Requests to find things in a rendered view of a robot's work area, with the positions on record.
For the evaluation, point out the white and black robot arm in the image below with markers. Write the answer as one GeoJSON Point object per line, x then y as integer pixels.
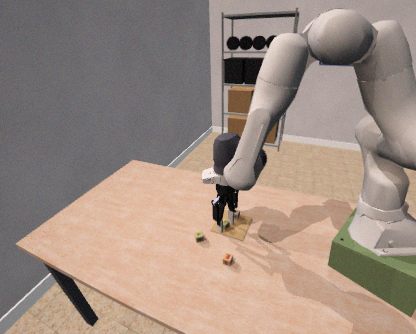
{"type": "Point", "coordinates": [388, 88]}

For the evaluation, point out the tan flat mat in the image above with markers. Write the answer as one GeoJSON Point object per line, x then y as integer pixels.
{"type": "Point", "coordinates": [237, 230]}

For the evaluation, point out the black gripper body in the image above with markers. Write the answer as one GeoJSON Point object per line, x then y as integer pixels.
{"type": "Point", "coordinates": [223, 191]}

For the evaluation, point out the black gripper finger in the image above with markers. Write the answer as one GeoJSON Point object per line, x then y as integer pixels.
{"type": "Point", "coordinates": [232, 203]}
{"type": "Point", "coordinates": [218, 210]}

